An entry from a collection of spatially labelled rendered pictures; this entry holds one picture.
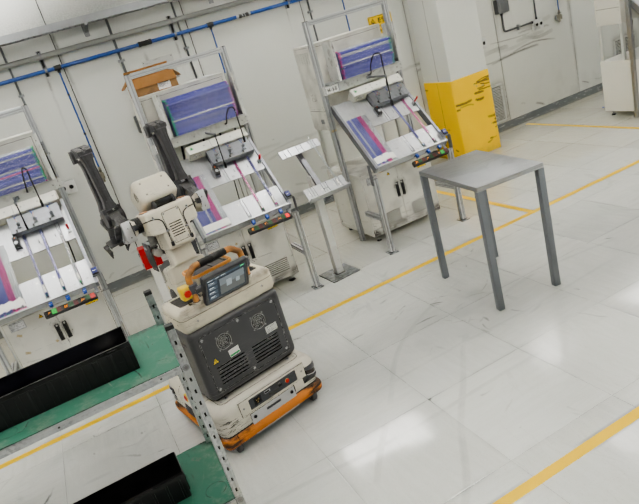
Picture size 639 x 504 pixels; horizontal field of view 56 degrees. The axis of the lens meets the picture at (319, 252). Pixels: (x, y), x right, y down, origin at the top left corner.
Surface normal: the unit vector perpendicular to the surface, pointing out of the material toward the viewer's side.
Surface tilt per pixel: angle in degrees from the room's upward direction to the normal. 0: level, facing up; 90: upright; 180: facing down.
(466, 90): 90
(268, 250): 90
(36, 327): 90
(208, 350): 90
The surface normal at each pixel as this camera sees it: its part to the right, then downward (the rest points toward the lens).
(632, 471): -0.27, -0.90
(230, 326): 0.59, 0.13
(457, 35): 0.42, 0.22
